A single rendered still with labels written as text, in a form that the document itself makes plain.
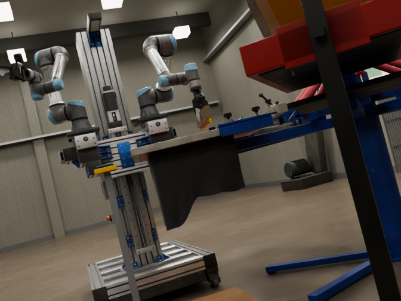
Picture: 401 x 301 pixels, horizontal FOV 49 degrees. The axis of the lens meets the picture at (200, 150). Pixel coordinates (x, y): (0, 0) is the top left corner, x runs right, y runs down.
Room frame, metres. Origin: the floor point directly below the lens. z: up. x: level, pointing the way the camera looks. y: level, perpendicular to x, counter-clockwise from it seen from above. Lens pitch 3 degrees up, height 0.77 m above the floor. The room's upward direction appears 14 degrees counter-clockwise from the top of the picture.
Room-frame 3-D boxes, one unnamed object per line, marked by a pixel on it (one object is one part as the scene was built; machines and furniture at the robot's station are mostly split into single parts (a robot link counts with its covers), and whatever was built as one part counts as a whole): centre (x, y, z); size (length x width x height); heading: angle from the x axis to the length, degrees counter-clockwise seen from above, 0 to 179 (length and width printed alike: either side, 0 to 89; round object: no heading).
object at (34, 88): (2.83, 0.93, 1.55); 0.11 x 0.08 x 0.11; 81
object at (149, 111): (3.22, 0.30, 1.31); 0.15 x 0.15 x 0.10
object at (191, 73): (2.67, -0.06, 1.39); 0.09 x 0.08 x 0.11; 22
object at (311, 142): (9.38, -2.05, 0.76); 0.91 x 0.90 x 1.53; 107
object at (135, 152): (2.63, 0.01, 0.97); 0.79 x 0.58 x 0.04; 98
